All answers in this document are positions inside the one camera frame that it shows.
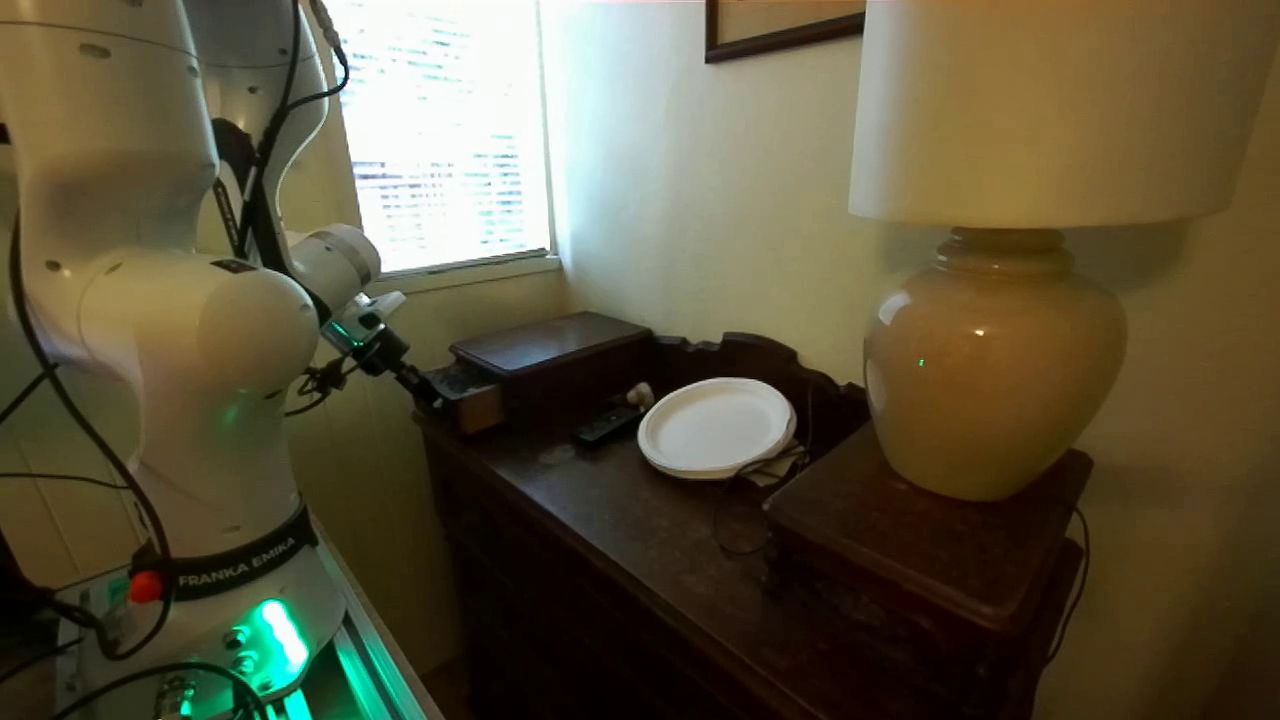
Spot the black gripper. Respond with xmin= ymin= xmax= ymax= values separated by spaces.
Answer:
xmin=322 ymin=290 xmax=439 ymax=408

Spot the small wooden drawer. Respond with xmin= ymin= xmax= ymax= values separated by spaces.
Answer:
xmin=428 ymin=363 xmax=505 ymax=434

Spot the green lit robot base platform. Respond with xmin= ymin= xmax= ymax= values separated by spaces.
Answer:
xmin=51 ymin=546 xmax=444 ymax=720

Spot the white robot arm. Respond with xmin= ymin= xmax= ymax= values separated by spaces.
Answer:
xmin=0 ymin=0 xmax=428 ymax=661

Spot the black remote control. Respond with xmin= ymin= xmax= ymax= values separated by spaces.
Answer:
xmin=577 ymin=398 xmax=647 ymax=447

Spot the small round silver object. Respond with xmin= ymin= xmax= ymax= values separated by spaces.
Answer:
xmin=624 ymin=385 xmax=654 ymax=408

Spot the dark wooden dresser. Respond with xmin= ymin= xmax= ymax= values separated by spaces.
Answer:
xmin=421 ymin=313 xmax=1093 ymax=720

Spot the white plate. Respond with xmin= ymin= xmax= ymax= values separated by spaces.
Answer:
xmin=636 ymin=377 xmax=796 ymax=478

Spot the window with blinds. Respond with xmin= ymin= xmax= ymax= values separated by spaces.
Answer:
xmin=322 ymin=0 xmax=553 ymax=270

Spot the beige ceramic table lamp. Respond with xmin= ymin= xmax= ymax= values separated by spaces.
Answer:
xmin=849 ymin=0 xmax=1275 ymax=501

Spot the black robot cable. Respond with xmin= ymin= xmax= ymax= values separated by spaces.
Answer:
xmin=0 ymin=0 xmax=355 ymax=669

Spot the framed wall picture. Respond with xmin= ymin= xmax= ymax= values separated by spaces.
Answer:
xmin=704 ymin=0 xmax=868 ymax=63

